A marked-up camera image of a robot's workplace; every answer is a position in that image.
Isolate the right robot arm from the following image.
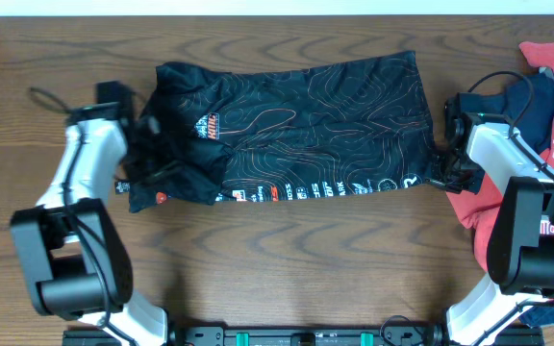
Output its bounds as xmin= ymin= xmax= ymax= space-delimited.
xmin=423 ymin=111 xmax=554 ymax=345

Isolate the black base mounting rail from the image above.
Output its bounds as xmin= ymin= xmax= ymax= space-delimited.
xmin=62 ymin=324 xmax=545 ymax=346

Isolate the black orange-patterned cycling jersey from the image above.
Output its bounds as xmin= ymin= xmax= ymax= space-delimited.
xmin=128 ymin=51 xmax=435 ymax=213

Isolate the navy blue garment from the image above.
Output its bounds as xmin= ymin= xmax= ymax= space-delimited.
xmin=483 ymin=73 xmax=554 ymax=327

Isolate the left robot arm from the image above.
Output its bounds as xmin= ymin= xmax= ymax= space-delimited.
xmin=10 ymin=102 xmax=170 ymax=345

